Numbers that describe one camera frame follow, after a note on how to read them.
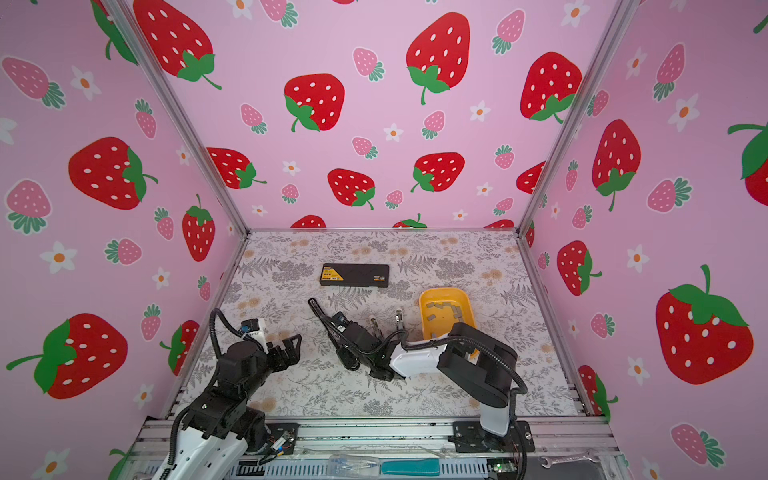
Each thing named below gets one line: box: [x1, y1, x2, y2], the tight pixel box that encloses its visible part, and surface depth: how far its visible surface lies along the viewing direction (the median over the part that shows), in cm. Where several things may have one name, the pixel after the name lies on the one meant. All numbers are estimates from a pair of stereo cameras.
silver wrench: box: [540, 449, 601, 469], surface depth 73 cm
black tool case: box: [319, 263, 390, 288], surface depth 106 cm
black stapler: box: [308, 298, 360, 370], surface depth 91 cm
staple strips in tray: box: [426, 302, 463, 321], surface depth 100 cm
